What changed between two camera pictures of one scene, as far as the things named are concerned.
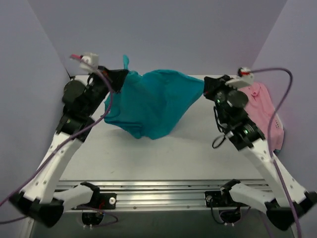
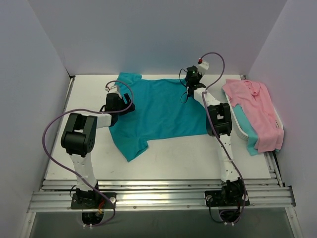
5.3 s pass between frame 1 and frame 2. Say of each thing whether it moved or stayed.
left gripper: moved
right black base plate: stayed
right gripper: moved
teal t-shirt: moved
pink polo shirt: stayed
